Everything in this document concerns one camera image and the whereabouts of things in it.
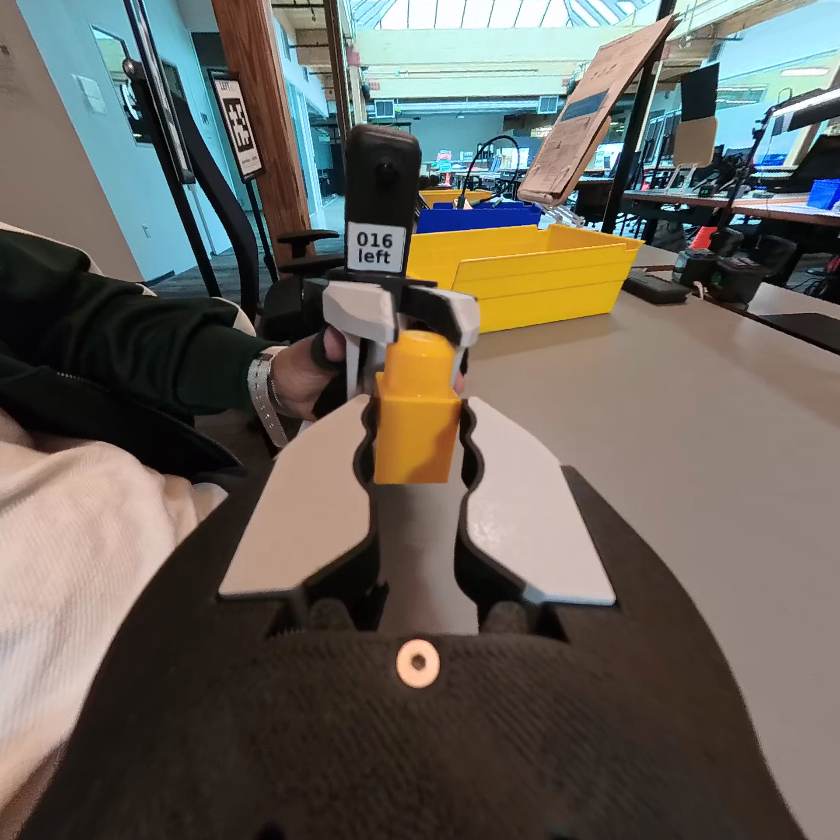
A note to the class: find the black flat case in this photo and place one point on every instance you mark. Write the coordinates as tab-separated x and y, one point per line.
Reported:
656	287

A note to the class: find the black desk mat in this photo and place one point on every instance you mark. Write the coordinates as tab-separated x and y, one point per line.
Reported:
807	331

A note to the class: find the yellow storage bin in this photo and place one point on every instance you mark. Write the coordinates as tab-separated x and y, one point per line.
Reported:
525	282

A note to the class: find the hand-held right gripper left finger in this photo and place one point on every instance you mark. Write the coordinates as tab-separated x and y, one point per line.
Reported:
308	505

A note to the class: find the large cardboard panel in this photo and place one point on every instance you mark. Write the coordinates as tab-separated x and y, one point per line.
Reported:
590	111

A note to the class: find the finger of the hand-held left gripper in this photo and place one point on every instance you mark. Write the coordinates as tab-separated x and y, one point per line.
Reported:
358	308
463	315

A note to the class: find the wooden post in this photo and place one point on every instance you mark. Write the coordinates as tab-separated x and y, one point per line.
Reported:
262	131

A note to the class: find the grey wristwatch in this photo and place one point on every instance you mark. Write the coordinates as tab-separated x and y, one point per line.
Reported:
262	394

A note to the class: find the black light bar lamp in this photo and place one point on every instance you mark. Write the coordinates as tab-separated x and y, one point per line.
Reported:
807	108

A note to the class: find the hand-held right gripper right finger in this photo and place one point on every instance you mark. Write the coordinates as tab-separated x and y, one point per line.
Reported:
531	518

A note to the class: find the black floor sign frame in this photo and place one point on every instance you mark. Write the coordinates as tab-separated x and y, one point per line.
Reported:
216	210

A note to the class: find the black framed marker sign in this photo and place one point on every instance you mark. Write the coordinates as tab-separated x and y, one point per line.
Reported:
239	124

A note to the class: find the small yellow bin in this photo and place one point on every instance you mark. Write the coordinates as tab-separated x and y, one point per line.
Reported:
453	195

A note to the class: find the black battery chargers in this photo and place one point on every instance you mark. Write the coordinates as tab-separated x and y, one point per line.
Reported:
728	269

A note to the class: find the wooden background desk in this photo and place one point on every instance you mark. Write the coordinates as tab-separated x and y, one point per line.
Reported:
754	203

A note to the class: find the small cardboard panel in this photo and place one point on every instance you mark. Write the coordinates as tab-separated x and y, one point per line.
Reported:
695	131

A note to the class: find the yellow toy block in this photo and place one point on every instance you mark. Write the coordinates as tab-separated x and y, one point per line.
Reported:
417	426

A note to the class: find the blue storage bin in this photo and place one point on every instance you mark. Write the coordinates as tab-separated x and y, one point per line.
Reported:
825	193
479	220

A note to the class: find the black office chair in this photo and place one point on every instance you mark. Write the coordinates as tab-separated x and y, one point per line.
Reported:
289	308

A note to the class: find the white panel stand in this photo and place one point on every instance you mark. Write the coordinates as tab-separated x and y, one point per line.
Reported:
561	211

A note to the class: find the grey desk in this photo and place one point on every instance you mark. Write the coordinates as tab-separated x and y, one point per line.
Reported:
656	426

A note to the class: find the person's left hand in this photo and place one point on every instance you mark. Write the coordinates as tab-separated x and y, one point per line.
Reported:
295	380

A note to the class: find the black pole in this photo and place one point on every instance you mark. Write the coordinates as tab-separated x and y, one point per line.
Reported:
633	131

